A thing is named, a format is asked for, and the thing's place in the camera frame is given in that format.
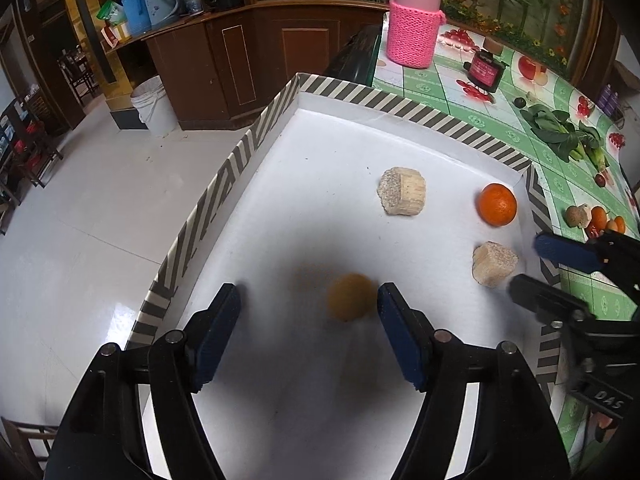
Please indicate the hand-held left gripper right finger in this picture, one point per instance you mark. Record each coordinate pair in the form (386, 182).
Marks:
(400, 340)

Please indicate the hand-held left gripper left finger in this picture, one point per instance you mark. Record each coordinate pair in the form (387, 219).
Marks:
(215, 340)

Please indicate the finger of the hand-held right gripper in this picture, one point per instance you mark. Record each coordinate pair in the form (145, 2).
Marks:
(565, 252)
(545, 300)

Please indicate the brown round fruit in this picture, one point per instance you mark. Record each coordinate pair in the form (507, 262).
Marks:
(350, 297)

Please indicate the white tray with striped rim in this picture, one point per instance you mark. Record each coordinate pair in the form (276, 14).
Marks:
(325, 160)

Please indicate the small orange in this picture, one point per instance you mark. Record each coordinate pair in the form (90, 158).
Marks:
(598, 217)

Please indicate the dark red small fruit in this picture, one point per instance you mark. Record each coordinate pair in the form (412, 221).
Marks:
(600, 180)

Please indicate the green yellow vegetable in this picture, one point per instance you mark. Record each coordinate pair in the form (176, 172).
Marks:
(599, 158)

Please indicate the green leafy vegetable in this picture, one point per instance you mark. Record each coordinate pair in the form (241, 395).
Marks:
(550, 127)

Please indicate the purple bottle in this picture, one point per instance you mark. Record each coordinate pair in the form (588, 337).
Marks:
(604, 97)
(614, 104)

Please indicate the small dark round fruit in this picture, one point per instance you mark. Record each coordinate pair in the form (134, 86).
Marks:
(520, 102)

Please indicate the small dark red-label jar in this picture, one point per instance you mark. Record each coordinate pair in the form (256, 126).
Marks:
(485, 71)

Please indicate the green fruit print tablecloth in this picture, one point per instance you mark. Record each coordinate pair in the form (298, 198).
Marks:
(435, 85)

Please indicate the light wooden chair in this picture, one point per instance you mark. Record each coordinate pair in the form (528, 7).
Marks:
(25, 440)

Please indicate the white plastic bucket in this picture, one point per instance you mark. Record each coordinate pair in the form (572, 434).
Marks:
(155, 107)

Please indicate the dark wooden chair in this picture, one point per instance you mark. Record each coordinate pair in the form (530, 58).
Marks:
(37, 155)

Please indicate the pink bottle with knitted sleeve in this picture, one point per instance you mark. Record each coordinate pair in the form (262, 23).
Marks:
(412, 30)

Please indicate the brown wooden counter cabinet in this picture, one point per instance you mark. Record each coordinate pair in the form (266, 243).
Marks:
(300, 45)

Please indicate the red and white box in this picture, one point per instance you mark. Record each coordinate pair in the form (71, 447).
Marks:
(116, 35)

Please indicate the blue thermos flask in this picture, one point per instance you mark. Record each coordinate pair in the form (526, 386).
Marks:
(136, 12)

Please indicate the grey-blue kettle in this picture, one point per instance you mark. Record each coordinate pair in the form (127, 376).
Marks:
(160, 5)

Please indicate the green and white packet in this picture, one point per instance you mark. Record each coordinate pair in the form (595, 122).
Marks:
(111, 12)

